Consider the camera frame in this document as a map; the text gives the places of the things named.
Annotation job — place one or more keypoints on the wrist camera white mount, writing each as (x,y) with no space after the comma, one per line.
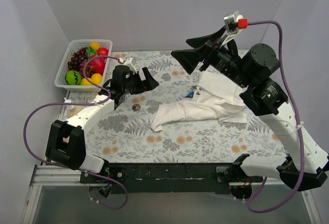
(234,24)
(128,62)

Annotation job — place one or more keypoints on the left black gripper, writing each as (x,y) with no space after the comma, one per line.
(139,83)

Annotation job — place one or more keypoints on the green toy watermelon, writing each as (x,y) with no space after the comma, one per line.
(73,77)

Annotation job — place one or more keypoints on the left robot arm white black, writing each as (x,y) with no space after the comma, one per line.
(66,142)

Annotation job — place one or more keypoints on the floral patterned table mat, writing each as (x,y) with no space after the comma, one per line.
(125,135)

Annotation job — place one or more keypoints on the small round brooch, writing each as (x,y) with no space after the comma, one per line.
(136,107)

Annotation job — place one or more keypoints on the red toy dragon fruit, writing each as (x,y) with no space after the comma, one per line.
(98,65)

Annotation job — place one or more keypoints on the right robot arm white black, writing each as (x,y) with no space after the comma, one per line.
(305,164)

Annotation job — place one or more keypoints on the orange toy fruit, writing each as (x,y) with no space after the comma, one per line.
(96,78)

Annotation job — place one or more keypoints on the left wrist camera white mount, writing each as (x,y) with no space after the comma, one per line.
(128,62)

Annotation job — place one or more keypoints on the yellow toy lemon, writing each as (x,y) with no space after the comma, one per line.
(86,81)
(94,45)

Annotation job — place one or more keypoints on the white pump bottle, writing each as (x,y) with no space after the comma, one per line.
(72,110)

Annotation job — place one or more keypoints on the yellow toy lemon bottom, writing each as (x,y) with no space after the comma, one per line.
(86,81)

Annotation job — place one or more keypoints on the white plastic basket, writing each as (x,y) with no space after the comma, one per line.
(72,47)

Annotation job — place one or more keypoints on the yellow toy lemon top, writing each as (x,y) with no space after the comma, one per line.
(94,45)

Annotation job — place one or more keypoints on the white t-shirt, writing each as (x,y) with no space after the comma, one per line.
(214,97)

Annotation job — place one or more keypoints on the purple toy grapes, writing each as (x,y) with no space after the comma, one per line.
(77,61)

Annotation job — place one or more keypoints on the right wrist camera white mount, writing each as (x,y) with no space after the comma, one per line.
(234,24)

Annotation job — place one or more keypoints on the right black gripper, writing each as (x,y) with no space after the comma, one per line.
(209,52)

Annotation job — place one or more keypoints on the aluminium frame rail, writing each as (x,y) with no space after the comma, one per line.
(51,175)

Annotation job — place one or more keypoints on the red toy apple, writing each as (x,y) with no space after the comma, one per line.
(102,51)

